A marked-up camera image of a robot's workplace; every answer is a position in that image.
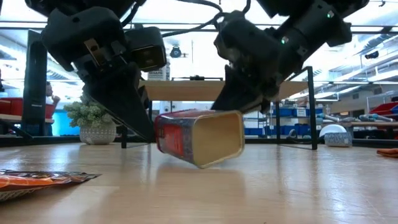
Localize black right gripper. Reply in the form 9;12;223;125
211;12;290;113

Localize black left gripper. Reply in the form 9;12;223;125
42;6;155;142

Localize bagel seasoning jar white lid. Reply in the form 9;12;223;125
147;60;171;82

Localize smoked paprika tin red lid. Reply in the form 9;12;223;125
154;108;246;169

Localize orange seasoning packet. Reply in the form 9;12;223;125
0;169;102;203

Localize succulent plant patterned pot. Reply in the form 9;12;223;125
63;93;118;146

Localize rack with blue bins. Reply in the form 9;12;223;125
242;107;323;138

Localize person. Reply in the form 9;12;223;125
45;81;62;108

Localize small round silver container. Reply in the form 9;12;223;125
319;124;353;147

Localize red storage bin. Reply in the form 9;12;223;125
0;98;54;119

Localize red blue background bins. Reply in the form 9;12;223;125
369;101;398;116

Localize orange folded cloth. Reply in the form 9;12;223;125
376;148;398;158

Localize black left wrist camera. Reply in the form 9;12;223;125
124;26;168;73

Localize wooden shelf black metal frame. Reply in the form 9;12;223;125
121;65;318;151

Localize black ceiling camera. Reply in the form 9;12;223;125
169;45;184;59

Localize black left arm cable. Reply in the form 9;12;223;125
121;0;249;38

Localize black vertical post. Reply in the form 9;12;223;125
23;29;48;136

